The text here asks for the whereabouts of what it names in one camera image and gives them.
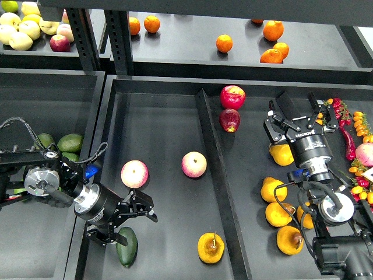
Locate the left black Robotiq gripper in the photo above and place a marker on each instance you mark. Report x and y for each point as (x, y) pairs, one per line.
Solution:
(96, 205)

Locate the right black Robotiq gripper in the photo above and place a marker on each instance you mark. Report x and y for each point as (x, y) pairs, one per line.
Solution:
(305, 137)

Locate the dark green avocado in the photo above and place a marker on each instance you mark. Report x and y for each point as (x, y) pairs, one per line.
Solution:
(127, 254)

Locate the yellow pear with stem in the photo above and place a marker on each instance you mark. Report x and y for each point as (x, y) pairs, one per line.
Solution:
(210, 248)

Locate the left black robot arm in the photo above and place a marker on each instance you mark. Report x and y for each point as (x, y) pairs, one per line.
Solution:
(45, 173)

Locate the yellow pear upper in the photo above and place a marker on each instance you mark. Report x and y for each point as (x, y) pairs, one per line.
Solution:
(281, 154)

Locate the yellow pear middle left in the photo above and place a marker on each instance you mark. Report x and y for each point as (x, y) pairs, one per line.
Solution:
(268, 190)

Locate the green avocado middle right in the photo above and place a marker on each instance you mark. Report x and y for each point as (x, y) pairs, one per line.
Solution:
(71, 156)

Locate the yellow pear centre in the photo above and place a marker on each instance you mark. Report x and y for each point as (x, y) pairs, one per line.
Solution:
(279, 215)

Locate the yellow pear right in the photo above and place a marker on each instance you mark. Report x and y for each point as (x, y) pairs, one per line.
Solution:
(307, 221)

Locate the green avocado top left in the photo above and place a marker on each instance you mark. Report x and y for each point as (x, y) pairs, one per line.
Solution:
(46, 140)

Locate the yellow pear bottom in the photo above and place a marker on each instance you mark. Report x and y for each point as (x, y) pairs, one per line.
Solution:
(289, 240)

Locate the yellow cherry tomato vine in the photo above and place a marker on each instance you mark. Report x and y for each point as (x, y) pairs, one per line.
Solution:
(323, 116)

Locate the red cherry tomato vine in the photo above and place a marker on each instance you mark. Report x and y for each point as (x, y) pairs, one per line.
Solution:
(343, 115)

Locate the pink apple left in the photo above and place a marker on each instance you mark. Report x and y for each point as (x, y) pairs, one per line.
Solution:
(134, 174)

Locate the pink apple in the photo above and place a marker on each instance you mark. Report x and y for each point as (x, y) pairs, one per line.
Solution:
(194, 164)
(134, 174)

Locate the red chili pepper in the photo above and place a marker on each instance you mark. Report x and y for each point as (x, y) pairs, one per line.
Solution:
(350, 152)

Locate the orange cherry tomato vine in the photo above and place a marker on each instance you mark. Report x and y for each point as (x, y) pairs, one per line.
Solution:
(362, 127)

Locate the orange front right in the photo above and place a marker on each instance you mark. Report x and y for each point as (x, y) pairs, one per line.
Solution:
(272, 56)

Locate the dark red apple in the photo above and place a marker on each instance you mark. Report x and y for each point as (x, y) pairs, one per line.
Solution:
(229, 120)

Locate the bright red apple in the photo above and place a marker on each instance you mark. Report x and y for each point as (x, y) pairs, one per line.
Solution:
(232, 97)

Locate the orange right small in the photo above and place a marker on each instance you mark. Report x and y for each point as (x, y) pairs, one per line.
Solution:
(282, 48)

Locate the pink peach right edge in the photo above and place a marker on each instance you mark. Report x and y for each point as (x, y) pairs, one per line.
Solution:
(364, 154)

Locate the black centre tray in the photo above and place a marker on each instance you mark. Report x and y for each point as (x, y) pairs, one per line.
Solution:
(157, 122)

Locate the pink apple centre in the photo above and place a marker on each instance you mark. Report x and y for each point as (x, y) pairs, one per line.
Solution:
(194, 164)

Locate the white label card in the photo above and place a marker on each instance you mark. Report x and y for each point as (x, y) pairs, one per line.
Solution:
(368, 174)

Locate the large orange upper right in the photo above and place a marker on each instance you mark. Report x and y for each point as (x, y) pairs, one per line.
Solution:
(273, 30)

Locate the mixed cherry tomato cluster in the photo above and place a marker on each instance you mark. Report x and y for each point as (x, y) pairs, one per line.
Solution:
(360, 186)

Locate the orange centre shelf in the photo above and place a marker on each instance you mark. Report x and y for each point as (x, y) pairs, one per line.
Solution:
(224, 43)

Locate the orange under shelf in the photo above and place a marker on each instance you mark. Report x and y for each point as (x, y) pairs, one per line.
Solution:
(257, 21)

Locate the black tray divider left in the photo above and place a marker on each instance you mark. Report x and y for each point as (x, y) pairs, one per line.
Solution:
(229, 219)

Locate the black upper shelf tray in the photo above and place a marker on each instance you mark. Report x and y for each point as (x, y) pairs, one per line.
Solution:
(185, 46)

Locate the black upper left tray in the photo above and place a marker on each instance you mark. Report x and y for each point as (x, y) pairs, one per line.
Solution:
(41, 56)

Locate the black shelf post right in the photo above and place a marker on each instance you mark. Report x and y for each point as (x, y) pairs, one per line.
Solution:
(117, 23)

